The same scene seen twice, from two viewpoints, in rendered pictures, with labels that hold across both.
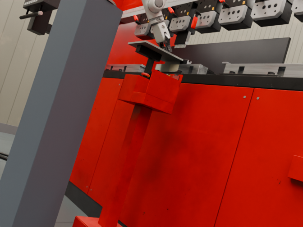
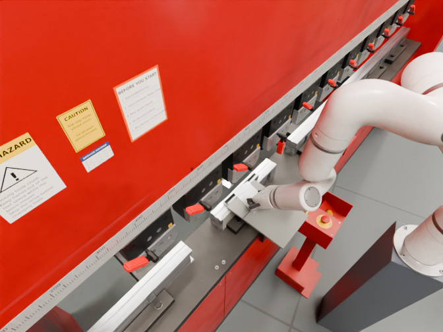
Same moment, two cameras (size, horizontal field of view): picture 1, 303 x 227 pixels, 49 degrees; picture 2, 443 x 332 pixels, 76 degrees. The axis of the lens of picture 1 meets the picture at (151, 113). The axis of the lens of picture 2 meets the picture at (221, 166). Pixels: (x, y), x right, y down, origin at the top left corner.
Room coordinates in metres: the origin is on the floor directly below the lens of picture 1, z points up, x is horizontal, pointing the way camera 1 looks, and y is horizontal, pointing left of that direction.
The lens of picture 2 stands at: (2.11, 0.59, 1.96)
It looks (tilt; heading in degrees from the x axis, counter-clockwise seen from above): 50 degrees down; 256
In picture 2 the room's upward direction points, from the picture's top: straight up
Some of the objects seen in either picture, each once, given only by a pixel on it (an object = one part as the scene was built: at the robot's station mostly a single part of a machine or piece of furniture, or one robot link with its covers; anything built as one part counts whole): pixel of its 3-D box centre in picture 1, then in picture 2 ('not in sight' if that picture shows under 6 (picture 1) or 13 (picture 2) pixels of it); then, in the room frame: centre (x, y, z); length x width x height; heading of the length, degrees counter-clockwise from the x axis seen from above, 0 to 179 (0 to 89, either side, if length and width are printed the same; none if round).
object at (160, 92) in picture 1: (149, 87); (324, 217); (1.45, 0.04, 0.75); 0.20 x 0.16 x 0.18; 37
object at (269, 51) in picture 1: (211, 71); not in sight; (2.36, -0.33, 1.12); 1.13 x 0.02 x 0.44; 35
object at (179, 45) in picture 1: (181, 40); not in sight; (1.88, -0.04, 1.13); 0.10 x 0.02 x 0.10; 35
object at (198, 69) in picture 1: (177, 73); (244, 193); (1.83, -0.07, 0.92); 0.39 x 0.06 x 0.10; 35
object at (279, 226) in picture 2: (155, 52); (267, 211); (1.79, 0.08, 1.00); 0.26 x 0.18 x 0.01; 125
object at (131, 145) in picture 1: (125, 165); (307, 248); (1.45, 0.04, 0.39); 0.06 x 0.06 x 0.54; 37
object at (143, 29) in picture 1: (147, 25); (144, 233); (2.22, 0.20, 1.26); 0.15 x 0.09 x 0.17; 35
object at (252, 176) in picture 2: (177, 63); (241, 188); (1.86, -0.06, 0.99); 0.20 x 0.03 x 0.03; 35
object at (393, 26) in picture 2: not in sight; (389, 18); (0.75, -0.83, 1.26); 0.15 x 0.09 x 0.17; 35
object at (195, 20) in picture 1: (195, 20); (279, 143); (1.71, -0.08, 1.20); 0.04 x 0.02 x 0.10; 125
